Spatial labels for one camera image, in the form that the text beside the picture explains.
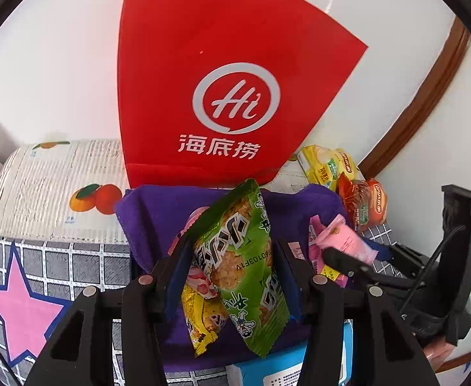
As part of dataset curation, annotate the red bag with white logo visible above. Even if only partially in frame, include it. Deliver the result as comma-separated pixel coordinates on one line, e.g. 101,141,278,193
117,0,370,189

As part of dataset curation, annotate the light blue box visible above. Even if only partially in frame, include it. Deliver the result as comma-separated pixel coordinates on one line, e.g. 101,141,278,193
225,322,355,386

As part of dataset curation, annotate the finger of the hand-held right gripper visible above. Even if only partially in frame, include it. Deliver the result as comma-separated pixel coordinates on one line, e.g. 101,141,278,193
360,238,425,277
325,247,413,290

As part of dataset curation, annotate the yellow red snack packet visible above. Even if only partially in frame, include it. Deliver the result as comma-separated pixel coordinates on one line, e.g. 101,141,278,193
318,265,349,288

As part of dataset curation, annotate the green snack packet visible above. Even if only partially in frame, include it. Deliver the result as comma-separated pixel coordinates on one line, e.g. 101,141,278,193
187,178,290,358

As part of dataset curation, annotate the grey checked cloth with star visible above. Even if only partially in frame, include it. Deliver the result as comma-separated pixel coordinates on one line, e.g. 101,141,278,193
0,217,395,386

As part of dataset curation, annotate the purple towel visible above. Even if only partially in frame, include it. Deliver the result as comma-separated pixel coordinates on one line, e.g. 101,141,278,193
114,184,355,374

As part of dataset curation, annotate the yellow brown snack packet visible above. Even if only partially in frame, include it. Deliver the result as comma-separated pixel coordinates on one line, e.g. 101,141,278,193
332,149,362,181

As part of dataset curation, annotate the yellow cracker packet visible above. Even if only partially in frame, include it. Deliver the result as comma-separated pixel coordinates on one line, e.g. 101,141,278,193
298,145,343,188

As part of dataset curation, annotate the red orange snack packet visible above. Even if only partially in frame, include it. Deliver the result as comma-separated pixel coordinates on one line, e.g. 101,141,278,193
337,173,388,232

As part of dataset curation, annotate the fruit printed cloth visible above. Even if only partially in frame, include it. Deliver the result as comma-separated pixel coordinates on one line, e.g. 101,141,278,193
0,139,312,244

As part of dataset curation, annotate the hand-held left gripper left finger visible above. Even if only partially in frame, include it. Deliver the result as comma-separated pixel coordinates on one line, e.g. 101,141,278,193
26,231,196,386

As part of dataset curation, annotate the pink packet with brown logo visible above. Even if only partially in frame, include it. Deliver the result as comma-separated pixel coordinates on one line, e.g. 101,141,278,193
314,214,380,268

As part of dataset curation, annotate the pink white snack packet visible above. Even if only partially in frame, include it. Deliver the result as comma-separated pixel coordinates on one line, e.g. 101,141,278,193
170,206,218,300

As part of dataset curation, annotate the wooden door frame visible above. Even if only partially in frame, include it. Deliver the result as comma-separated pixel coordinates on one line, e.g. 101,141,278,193
358,16,471,178

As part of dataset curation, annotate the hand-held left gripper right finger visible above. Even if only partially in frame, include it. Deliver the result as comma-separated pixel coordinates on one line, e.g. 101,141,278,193
276,238,441,386

